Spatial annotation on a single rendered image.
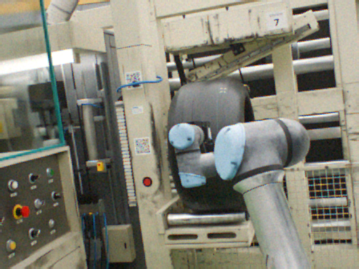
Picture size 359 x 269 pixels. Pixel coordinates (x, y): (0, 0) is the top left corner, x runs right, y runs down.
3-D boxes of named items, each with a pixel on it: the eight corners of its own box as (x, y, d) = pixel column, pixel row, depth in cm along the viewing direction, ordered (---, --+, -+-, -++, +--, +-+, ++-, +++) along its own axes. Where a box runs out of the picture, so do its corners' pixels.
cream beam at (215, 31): (164, 53, 214) (160, 22, 213) (179, 56, 238) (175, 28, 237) (293, 31, 197) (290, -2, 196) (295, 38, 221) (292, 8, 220)
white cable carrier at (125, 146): (129, 206, 201) (114, 102, 198) (133, 203, 206) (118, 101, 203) (138, 206, 200) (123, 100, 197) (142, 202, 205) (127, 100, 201)
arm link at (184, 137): (169, 154, 132) (164, 125, 132) (180, 153, 142) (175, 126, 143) (195, 148, 130) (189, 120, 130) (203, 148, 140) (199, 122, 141)
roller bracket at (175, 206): (158, 235, 186) (155, 212, 185) (183, 210, 224) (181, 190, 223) (166, 234, 185) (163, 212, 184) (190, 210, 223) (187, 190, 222)
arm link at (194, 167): (220, 182, 134) (214, 146, 135) (187, 188, 130) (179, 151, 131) (211, 182, 142) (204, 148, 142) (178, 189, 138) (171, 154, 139)
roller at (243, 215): (165, 226, 188) (164, 215, 188) (168, 222, 192) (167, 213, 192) (248, 222, 178) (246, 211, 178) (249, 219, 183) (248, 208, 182)
